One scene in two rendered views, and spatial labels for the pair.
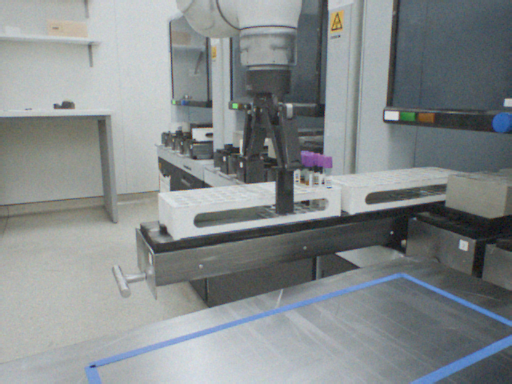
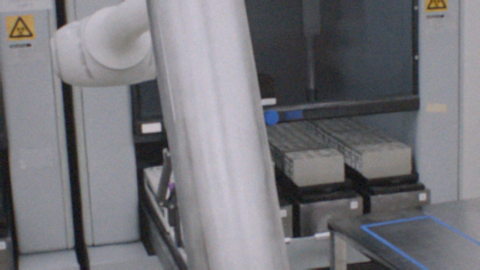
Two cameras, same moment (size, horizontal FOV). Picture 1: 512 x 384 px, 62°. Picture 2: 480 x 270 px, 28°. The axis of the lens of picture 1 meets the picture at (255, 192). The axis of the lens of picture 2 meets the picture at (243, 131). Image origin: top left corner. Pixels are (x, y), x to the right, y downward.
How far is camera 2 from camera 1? 1.60 m
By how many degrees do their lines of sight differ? 76
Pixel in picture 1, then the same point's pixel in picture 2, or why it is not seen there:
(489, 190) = not seen: hidden behind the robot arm
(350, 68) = (57, 82)
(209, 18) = (142, 73)
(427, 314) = (413, 228)
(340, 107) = (44, 129)
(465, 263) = (286, 226)
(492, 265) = (306, 216)
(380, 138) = (123, 153)
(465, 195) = not seen: hidden behind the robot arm
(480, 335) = (433, 223)
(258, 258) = not seen: outside the picture
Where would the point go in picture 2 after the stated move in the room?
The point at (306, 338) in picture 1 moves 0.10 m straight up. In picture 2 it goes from (434, 252) to (434, 195)
